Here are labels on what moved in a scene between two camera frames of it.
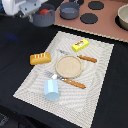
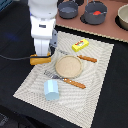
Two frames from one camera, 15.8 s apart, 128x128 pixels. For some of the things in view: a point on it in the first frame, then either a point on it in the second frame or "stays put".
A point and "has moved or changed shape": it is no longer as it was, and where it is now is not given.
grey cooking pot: (43, 20) has moved or changed shape
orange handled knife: (67, 80) stays put
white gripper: (24, 8) -> (44, 35)
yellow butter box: (80, 45) stays put
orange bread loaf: (40, 58) stays put
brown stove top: (97, 16) stays put
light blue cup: (51, 89) stays put
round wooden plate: (68, 66) stays put
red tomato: (42, 11) has moved or changed shape
